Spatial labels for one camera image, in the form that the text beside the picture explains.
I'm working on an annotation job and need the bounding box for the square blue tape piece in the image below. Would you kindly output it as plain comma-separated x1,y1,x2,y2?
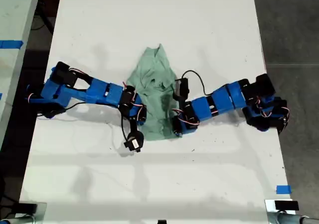
276,185,292,195

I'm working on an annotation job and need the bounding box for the long blue tape strip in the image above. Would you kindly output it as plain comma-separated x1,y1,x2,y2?
0,40,24,50

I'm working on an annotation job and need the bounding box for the black box on clamp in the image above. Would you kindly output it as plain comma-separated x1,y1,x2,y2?
18,203,38,215
275,200,299,212

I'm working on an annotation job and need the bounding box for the black camera box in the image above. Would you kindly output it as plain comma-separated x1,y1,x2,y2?
175,77,190,98
124,131,145,154

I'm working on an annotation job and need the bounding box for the pale green T-shirt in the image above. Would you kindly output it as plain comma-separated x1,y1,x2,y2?
126,43,181,142

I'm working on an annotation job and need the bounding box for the white side table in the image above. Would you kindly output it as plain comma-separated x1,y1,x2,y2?
0,0,42,140

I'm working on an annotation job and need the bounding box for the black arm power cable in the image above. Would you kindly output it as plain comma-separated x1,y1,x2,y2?
37,102,87,119

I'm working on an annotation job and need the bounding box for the black floor cable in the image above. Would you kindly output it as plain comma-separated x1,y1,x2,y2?
32,0,54,35

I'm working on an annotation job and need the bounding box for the metal table clamp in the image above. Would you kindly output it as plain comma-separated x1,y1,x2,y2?
264,199,319,224
4,202,47,224

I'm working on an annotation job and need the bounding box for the black camera cable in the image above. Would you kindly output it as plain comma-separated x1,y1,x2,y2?
120,109,128,142
181,70,215,97

